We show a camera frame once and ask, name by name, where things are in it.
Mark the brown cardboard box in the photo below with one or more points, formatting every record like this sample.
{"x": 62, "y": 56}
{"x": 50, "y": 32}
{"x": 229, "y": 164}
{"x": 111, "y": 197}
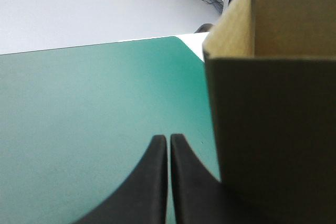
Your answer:
{"x": 275, "y": 119}

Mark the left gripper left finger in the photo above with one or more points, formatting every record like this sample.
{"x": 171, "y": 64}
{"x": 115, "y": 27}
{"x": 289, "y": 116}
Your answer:
{"x": 147, "y": 187}

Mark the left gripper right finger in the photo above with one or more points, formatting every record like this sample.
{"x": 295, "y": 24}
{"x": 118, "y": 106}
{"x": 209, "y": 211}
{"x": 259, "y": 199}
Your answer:
{"x": 191, "y": 192}

